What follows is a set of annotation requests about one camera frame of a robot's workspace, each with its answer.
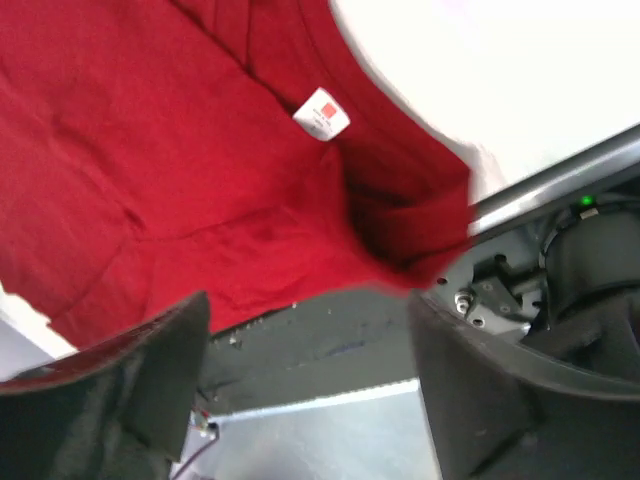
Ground red t shirt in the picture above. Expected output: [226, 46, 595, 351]
[1, 1, 472, 348]

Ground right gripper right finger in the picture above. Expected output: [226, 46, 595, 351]
[409, 293, 639, 479]

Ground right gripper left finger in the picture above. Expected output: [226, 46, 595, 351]
[1, 292, 210, 479]

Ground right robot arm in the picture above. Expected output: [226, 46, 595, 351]
[1, 194, 639, 479]

